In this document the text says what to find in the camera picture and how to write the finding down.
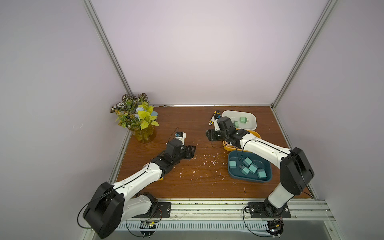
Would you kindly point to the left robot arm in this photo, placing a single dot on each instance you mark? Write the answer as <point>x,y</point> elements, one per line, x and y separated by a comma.
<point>113,203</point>

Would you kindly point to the artificial plant in amber vase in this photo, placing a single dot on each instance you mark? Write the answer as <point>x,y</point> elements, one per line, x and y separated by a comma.
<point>137,115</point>

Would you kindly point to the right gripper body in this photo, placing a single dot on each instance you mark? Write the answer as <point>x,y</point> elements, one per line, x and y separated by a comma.
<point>213,135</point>

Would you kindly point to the green plug pile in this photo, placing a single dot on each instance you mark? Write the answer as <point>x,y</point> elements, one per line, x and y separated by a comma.
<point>243,120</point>

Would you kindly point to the white storage box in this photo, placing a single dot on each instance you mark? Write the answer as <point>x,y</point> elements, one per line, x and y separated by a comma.
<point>251,124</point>

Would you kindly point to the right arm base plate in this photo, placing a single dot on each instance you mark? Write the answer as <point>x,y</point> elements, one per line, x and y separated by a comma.
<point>264,210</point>

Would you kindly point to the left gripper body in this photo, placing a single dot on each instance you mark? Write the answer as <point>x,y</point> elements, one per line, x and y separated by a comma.
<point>186,153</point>

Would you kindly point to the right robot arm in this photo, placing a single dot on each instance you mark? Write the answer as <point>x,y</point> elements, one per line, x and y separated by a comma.
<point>296,171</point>

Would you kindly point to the yellow storage box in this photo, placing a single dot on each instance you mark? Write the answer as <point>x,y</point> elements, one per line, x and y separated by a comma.
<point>231,148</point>

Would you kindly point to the teal plug bottom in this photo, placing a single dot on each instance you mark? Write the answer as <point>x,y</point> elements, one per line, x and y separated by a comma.
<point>244,170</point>

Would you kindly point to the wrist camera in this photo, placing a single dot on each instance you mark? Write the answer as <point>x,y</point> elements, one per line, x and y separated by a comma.
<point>181,136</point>
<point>214,122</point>

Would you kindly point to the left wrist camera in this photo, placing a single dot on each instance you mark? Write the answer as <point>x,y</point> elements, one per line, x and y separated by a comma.
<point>181,136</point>

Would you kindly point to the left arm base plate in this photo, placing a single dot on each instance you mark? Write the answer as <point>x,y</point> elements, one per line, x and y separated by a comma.
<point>158,210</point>

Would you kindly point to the teal plug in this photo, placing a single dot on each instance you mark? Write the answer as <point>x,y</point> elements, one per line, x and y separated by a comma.
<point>253,168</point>
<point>232,164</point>
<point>261,174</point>
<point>247,162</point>
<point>244,170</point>

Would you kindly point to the dark teal storage box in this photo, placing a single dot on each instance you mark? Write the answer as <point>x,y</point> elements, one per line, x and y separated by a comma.
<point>239,156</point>

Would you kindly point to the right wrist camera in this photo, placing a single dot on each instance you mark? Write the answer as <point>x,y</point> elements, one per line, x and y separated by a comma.
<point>214,122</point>

